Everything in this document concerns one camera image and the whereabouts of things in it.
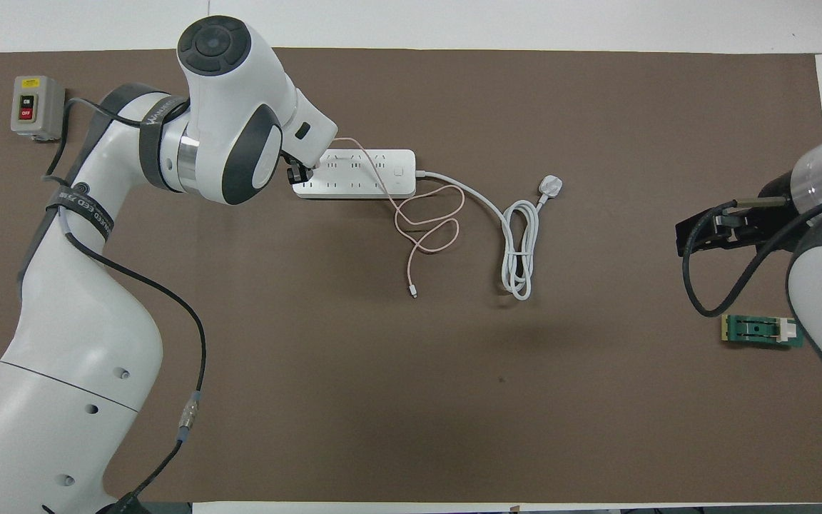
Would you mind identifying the black cable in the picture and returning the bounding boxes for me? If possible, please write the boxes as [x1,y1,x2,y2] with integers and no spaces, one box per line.
[41,96,208,514]
[681,187,822,318]

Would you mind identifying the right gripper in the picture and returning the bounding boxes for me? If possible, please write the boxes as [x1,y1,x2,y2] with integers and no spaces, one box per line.
[732,173,801,252]

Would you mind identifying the grey on-off switch box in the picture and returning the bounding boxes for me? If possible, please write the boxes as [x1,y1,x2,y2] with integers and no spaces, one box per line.
[10,75,66,143]

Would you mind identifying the white power strip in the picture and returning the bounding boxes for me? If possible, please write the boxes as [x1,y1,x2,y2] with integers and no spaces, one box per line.
[292,148,417,200]

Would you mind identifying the green circuit board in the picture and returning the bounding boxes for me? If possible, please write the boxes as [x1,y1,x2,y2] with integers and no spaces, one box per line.
[721,314,805,351]

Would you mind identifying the white power cord with plug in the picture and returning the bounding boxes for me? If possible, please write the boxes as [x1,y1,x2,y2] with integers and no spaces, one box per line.
[415,169,564,301]

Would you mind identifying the pink charger cable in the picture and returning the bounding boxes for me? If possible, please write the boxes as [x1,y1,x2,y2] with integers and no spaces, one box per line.
[330,137,467,299]

